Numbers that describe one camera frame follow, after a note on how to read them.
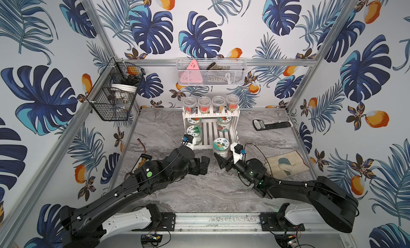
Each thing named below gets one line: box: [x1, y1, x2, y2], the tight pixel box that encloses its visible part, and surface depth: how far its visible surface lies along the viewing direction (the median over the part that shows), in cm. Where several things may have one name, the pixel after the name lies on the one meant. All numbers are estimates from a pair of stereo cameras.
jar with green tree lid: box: [186, 125, 203, 146], surface depth 85 cm
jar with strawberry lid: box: [216, 116, 232, 133], surface depth 90 cm
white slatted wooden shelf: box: [182, 105, 241, 151], surface depth 89 cm
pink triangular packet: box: [178, 59, 204, 84], surface depth 92 cm
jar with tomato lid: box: [185, 117, 203, 128], surface depth 89 cm
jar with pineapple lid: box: [212, 137, 231, 159], surface depth 74 cm
